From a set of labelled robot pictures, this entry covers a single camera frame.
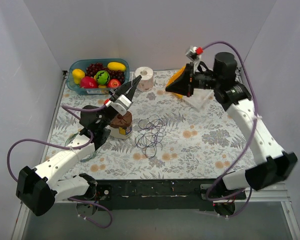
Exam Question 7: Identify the yellow toy pear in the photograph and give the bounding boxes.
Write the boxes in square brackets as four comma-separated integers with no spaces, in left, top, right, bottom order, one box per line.
[72,68,86,85]

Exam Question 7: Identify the teal fruit basket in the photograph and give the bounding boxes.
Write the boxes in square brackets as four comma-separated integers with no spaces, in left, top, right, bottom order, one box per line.
[66,58,130,95]

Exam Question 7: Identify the floral table mat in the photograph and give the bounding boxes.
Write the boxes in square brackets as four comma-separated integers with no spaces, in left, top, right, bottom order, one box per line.
[63,70,255,180]

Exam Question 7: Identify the aluminium frame rail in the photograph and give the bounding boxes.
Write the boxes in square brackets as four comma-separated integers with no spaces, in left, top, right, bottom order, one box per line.
[212,181,291,203]

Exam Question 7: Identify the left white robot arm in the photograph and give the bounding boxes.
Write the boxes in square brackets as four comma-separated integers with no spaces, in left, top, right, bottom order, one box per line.
[16,75,142,216]

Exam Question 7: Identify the red toy apple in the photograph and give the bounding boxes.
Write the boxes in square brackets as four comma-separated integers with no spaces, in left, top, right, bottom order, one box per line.
[107,78,122,88]

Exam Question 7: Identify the white plastic bin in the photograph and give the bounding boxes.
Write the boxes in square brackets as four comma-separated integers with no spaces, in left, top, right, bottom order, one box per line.
[182,89,214,110]

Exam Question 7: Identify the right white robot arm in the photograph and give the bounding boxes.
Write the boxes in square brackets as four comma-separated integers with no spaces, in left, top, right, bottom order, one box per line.
[165,49,298,199]

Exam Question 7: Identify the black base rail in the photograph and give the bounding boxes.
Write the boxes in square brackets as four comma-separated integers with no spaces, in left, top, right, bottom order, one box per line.
[67,178,248,212]

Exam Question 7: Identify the purple thin cable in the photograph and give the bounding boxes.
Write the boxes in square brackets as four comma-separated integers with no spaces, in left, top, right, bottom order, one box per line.
[134,114,169,159]

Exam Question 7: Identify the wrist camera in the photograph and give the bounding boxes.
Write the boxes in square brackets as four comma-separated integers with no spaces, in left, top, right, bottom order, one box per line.
[185,45,204,62]
[103,94,132,116]

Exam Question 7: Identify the yellow plastic bin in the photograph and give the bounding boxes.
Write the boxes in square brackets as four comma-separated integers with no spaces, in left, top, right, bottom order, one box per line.
[166,65,186,99]

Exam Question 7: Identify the brown wrapped paper roll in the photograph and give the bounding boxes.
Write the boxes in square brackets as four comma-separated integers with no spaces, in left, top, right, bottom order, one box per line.
[109,111,133,140]

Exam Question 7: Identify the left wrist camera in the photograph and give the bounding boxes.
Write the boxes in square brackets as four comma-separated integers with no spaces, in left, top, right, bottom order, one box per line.
[103,94,132,116]

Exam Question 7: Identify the dark red toy grapes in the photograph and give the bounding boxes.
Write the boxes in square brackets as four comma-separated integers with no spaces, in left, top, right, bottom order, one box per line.
[85,62,126,84]

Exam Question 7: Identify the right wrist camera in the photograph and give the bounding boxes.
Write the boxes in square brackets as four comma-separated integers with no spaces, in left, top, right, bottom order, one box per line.
[185,45,204,62]

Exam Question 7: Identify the yellow toy mango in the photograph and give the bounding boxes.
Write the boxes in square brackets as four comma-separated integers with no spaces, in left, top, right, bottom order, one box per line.
[107,61,127,72]

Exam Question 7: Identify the toy watermelon ball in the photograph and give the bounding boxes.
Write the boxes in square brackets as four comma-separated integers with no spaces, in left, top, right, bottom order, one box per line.
[94,70,110,86]

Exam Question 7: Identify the white toilet paper roll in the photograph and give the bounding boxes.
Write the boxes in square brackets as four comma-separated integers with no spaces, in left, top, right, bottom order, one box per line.
[134,66,154,92]

